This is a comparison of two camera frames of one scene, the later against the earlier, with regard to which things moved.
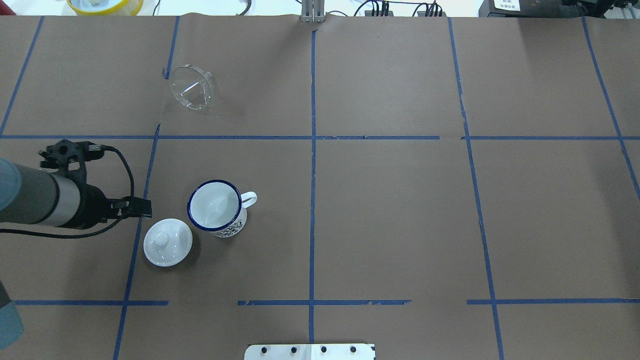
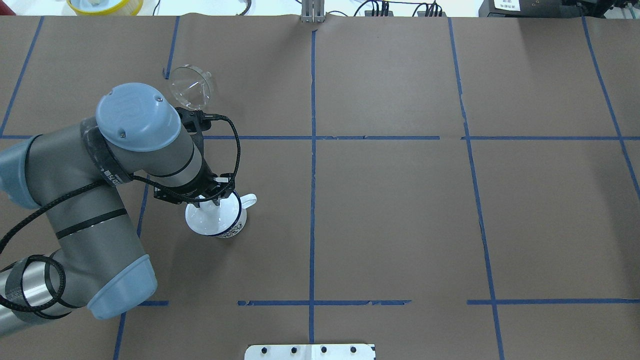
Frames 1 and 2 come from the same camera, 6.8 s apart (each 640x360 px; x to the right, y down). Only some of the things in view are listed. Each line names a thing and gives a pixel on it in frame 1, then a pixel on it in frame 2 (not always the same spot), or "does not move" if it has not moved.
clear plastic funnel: [192, 87] does not move
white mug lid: [167, 242] → [210, 219]
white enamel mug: [218, 206] does not move
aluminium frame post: [312, 11] does not move
